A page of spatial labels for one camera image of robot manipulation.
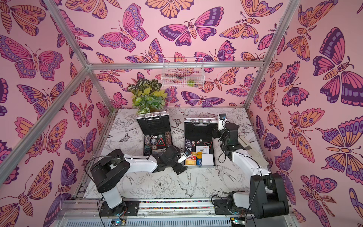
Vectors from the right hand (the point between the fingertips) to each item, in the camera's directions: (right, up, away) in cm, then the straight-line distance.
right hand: (218, 123), depth 86 cm
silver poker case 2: (-10, -14, +11) cm, 20 cm away
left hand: (-20, -23, +4) cm, 31 cm away
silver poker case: (-41, -4, +11) cm, 42 cm away
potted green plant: (-44, +17, +6) cm, 48 cm away
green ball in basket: (-16, +31, +23) cm, 41 cm away
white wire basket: (-22, +34, +9) cm, 41 cm away
